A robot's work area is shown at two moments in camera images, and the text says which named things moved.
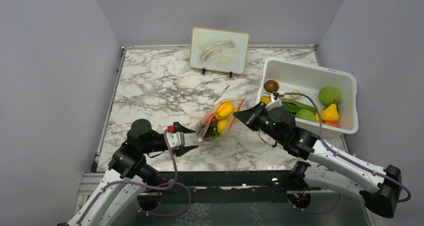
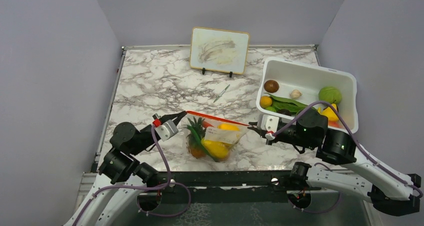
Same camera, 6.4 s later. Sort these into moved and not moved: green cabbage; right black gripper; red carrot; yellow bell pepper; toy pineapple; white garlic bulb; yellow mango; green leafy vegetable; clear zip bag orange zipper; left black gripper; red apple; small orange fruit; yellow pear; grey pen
Moved: clear zip bag orange zipper; toy pineapple; left black gripper; yellow mango; right black gripper; red carrot; yellow bell pepper
Not moved: white garlic bulb; green leafy vegetable; yellow pear; green cabbage; small orange fruit; grey pen; red apple
